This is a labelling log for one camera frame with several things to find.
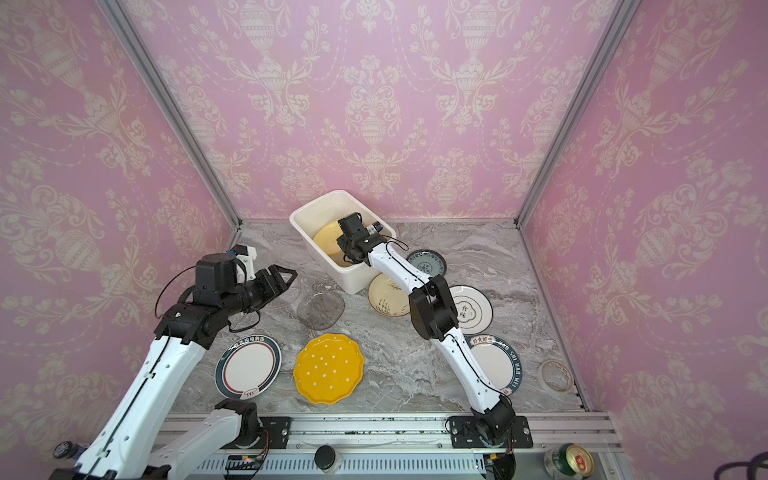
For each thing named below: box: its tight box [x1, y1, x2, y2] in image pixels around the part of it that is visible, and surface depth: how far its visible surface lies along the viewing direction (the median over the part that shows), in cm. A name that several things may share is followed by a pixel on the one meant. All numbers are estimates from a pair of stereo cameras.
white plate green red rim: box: [214, 335, 283, 400], surface depth 87 cm
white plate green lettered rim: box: [464, 334, 523, 397], surface depth 87 cm
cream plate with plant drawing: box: [368, 272, 410, 318], surface depth 100 cm
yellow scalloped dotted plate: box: [293, 333, 364, 406], surface depth 85 cm
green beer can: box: [544, 443, 595, 479], surface depth 64 cm
